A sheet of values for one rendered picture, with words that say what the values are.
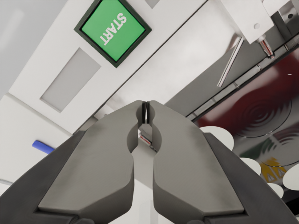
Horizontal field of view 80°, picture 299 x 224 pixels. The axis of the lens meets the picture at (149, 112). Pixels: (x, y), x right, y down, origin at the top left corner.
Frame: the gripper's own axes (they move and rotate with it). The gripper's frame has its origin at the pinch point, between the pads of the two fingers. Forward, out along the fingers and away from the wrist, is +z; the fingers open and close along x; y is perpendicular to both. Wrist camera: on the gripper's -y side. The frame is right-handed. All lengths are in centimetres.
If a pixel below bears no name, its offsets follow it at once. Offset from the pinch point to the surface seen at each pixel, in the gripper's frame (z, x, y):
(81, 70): 9.8, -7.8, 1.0
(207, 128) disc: 15.4, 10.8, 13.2
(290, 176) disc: 15.3, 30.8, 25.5
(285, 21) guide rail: 20.2, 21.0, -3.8
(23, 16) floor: 106, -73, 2
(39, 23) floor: 106, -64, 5
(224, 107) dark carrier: 15.3, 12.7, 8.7
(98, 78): 9.4, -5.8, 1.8
